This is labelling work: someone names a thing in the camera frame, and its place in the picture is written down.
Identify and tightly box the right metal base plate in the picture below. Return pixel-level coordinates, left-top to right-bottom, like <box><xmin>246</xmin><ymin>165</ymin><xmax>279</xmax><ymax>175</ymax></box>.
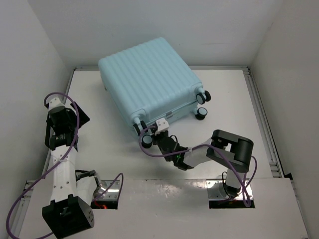
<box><xmin>206</xmin><ymin>179</ymin><xmax>254</xmax><ymax>202</ymax></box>

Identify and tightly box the metal base plate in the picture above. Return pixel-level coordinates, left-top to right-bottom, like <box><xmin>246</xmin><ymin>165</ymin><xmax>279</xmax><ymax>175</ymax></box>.
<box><xmin>93</xmin><ymin>180</ymin><xmax>121</xmax><ymax>201</ymax></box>
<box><xmin>206</xmin><ymin>179</ymin><xmax>254</xmax><ymax>202</ymax></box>

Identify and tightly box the light blue suitcase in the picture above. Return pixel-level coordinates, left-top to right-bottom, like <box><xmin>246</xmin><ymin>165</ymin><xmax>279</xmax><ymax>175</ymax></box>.
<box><xmin>98</xmin><ymin>37</ymin><xmax>211</xmax><ymax>135</ymax></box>

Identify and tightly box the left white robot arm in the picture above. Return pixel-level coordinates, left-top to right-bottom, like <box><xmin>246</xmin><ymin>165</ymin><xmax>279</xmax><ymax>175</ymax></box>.
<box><xmin>42</xmin><ymin>97</ymin><xmax>100</xmax><ymax>239</ymax></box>

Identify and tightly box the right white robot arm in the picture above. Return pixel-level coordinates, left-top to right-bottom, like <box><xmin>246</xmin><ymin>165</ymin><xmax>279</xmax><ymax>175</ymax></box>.
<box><xmin>153</xmin><ymin>129</ymin><xmax>254</xmax><ymax>197</ymax></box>

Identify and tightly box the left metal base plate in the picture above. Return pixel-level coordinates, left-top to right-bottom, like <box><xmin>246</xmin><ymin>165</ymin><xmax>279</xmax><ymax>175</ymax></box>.
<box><xmin>93</xmin><ymin>180</ymin><xmax>121</xmax><ymax>201</ymax></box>

